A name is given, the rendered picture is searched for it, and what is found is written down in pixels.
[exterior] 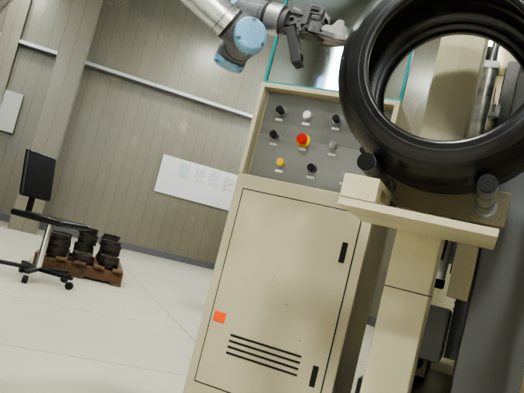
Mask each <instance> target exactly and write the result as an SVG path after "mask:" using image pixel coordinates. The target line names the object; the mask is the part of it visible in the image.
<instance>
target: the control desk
mask: <svg viewBox="0 0 524 393"><path fill-rule="evenodd" d="M384 114H385V116H386V117H387V118H388V119H389V120H390V121H392V122H393V123H394V124H395V125H396V126H398V127H399V128H401V129H403V130H405V131H406V132H408V133H411V129H410V127H409V124H408V121H407V118H406V117H405V113H404V111H403V108H402V104H401V101H393V100H388V99H384ZM363 153H366V151H365V150H364V149H363V148H362V146H361V145H360V144H359V142H358V141H357V139H356V138H355V137H354V135H353V134H352V132H351V130H350V128H349V126H348V124H347V122H346V120H345V117H344V115H343V112H342V107H341V104H340V100H339V95H338V92H333V91H326V90H316V89H310V88H305V87H294V86H289V85H283V84H277V83H267V82H261V85H260V90H259V94H258V97H257V103H256V106H255V109H254V113H253V117H252V121H251V124H250V130H249V133H248V137H247V140H246V146H245V149H244V152H243V157H242V160H241V164H240V167H239V172H240V173H239V174H238V177H237V180H236V184H235V189H234V193H233V196H232V202H231V205H230V208H229V212H228V217H227V220H226V223H225V229H224V232H223V236H222V239H221V245H220V248H219V251H218V256H217V260H216V263H215V266H214V272H213V275H212V279H211V284H210V288H209V291H208V294H207V299H206V303H205V306H204V311H203V315H202V318H201V322H200V327H199V331H198V333H197V337H196V342H195V345H194V349H193V354H192V358H191V361H190V365H189V370H188V373H187V376H186V382H185V385H184V388H183V392H182V393H351V390H352V384H353V381H354V376H355V373H356V367H357V363H358V360H359V354H360V350H361V346H362V343H363V336H364V333H365V330H366V323H367V320H368V317H369V312H370V307H371V303H372V299H373V296H374V289H375V286H376V282H377V276H378V272H379V269H380V265H381V259H382V256H383V252H384V246H385V243H386V238H387V235H388V229H389V227H384V226H381V225H375V224H371V223H367V222H363V221H361V220H360V219H359V218H357V217H356V216H355V215H354V214H352V213H350V212H349V211H347V210H346V209H345V208H344V207H342V206H341V205H339V204H338V198H339V197H340V192H341V188H342V182H343V179H344V175H345V173H346V172H347V173H351V174H355V175H363V176H366V175H365V174H364V173H363V172H362V171H361V170H360V168H359V167H358V165H357V159H358V157H359V156H360V155H361V154H363ZM215 310H217V311H220V312H223V313H226V318H225V323H224V324H223V323H220V322H217V321H214V320H213V317H214V312H215Z"/></svg>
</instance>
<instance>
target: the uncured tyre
mask: <svg viewBox="0 0 524 393"><path fill-rule="evenodd" d="M451 35H471V36H476V37H482V38H485V39H487V40H489V41H493V42H494V43H496V44H498V45H500V46H501V47H503V48H504V49H505V50H506V51H508V52H509V53H510V54H511V55H512V56H513V57H514V58H515V60H516V61H517V62H518V64H519V65H520V66H521V68H522V71H523V72H524V0H373V1H372V2H371V3H370V4H369V5H368V6H367V7H366V8H365V9H364V10H363V12H362V13H361V14H360V16H359V17H358V19H357V20H356V22H355V23H354V25H353V27H352V29H351V30H350V32H349V35H348V37H347V39H346V42H345V45H344V48H343V51H342V56H341V60H340V65H339V71H338V95H339V100H340V104H341V107H342V112H343V115H344V117H345V120H346V122H347V124H348V126H349V128H350V130H351V132H352V134H353V135H354V137H355V138H356V139H357V141H358V142H359V144H360V145H361V146H362V148H363V149H364V150H365V151H366V153H370V154H372V155H373V156H374V157H375V158H376V160H377V161H378V163H379V164H380V166H381V167H382V168H383V169H384V171H385V173H387V174H388V175H389V176H391V177H392V178H393V179H396V180H397V181H399V182H401V183H403V184H405V185H407V186H410V187H412V188H415V189H419V190H422V191H425V192H429V193H438V194H448V195H456V194H467V193H476V192H477V182H478V179H479V178H480V176H482V175H485V174H491V175H494V176H495V177H496V178H497V180H498V185H500V184H503V183H505V182H507V181H509V180H511V179H513V178H515V177H516V176H517V175H519V174H521V173H522V172H524V102H523V104H522V105H521V106H520V108H519V109H518V110H517V111H516V112H515V113H514V114H513V115H512V116H511V117H509V118H508V119H507V120H505V121H504V122H503V123H502V124H500V125H499V126H497V127H495V128H493V129H491V130H489V131H487V132H485V133H482V134H480V135H478V136H474V137H470V138H467V139H463V140H430V139H426V138H422V137H419V136H415V135H413V134H411V133H408V132H406V131H405V130H403V129H401V128H399V127H398V126H396V125H395V124H394V123H393V122H392V121H390V120H389V119H388V118H387V117H386V116H385V114H384V97H385V92H386V89H387V86H388V82H389V80H390V78H391V75H392V74H393V72H394V71H395V69H396V68H397V66H398V65H399V64H400V62H401V61H402V60H403V59H404V58H405V57H406V56H407V55H408V54H409V53H411V52H412V51H414V50H415V49H416V48H418V47H419V46H421V45H423V44H425V43H427V42H429V41H432V40H434V39H437V38H440V37H446V36H451Z"/></svg>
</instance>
